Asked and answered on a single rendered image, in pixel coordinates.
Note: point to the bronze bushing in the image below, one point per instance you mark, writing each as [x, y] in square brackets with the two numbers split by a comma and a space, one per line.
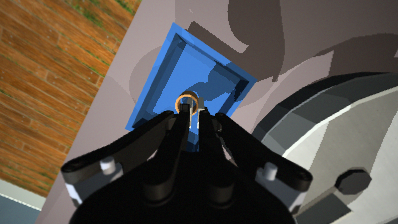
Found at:
[187, 94]

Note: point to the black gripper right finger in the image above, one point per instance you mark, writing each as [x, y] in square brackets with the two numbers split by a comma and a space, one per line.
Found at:
[285, 179]

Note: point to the blue open crate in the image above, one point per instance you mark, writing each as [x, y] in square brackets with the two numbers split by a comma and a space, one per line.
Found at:
[185, 63]

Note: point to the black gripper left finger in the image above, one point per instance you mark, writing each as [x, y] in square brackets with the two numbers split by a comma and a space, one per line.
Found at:
[167, 132]

